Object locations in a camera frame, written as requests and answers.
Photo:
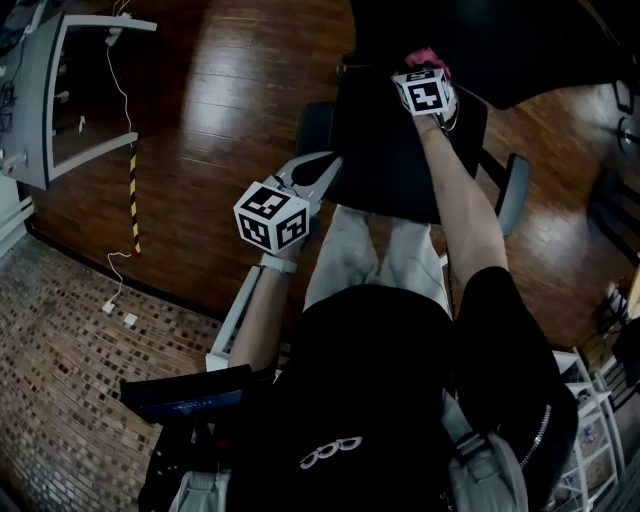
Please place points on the black chair seat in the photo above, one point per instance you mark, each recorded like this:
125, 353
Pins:
380, 150

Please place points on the black chest-mounted monitor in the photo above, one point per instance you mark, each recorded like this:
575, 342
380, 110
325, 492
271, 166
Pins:
190, 395

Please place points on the person's right forearm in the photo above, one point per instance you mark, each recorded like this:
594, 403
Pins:
460, 200

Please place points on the grey shoulder bag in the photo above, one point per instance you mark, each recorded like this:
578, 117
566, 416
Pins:
485, 470

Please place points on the person's left forearm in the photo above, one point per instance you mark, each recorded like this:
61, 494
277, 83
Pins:
260, 315

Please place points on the grey desk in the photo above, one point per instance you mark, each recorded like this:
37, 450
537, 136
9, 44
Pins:
35, 100

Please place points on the white power strip red switch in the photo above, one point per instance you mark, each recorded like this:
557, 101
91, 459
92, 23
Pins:
15, 165

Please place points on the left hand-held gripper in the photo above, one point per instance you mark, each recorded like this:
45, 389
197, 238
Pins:
272, 215

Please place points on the white wristband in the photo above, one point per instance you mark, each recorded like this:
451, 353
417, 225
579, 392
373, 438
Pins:
277, 263

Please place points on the person's light trousers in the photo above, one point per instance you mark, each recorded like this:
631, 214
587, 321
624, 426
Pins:
345, 250

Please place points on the pink cloth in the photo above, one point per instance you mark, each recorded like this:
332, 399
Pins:
425, 59

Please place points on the white shelf rack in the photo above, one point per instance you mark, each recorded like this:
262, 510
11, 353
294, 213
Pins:
585, 400

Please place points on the person's black t-shirt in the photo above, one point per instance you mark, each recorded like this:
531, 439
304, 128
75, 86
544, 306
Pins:
375, 375

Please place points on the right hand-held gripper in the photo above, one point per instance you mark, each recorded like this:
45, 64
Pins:
425, 92

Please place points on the black coat stand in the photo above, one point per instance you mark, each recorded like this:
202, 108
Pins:
625, 135

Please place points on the white power adapter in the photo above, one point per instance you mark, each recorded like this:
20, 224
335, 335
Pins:
130, 320
109, 307

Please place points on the padded chair armrest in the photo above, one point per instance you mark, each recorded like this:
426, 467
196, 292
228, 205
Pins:
315, 130
515, 195

